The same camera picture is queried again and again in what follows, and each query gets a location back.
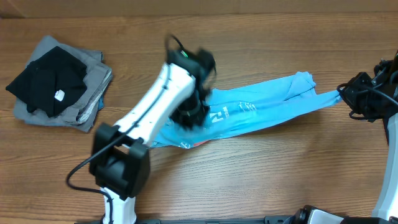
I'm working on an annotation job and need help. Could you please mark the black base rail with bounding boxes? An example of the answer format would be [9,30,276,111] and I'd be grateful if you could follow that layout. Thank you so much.
[74,213,299,224]

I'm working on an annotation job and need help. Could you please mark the grey folded garment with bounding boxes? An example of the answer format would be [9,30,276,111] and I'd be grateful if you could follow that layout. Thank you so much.
[13,35,113,132]

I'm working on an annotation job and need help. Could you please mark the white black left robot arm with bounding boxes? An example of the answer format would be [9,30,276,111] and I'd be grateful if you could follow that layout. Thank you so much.
[89,49,216,223]

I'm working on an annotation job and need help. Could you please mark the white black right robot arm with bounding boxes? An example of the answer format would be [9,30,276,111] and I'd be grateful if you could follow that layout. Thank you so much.
[283,55,397,224]

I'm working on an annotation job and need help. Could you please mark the black folded garment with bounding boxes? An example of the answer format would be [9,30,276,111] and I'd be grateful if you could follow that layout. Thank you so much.
[6,46,87,117]

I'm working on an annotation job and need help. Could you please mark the light blue t-shirt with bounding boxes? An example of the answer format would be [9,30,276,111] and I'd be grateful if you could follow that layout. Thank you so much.
[152,72,341,149]

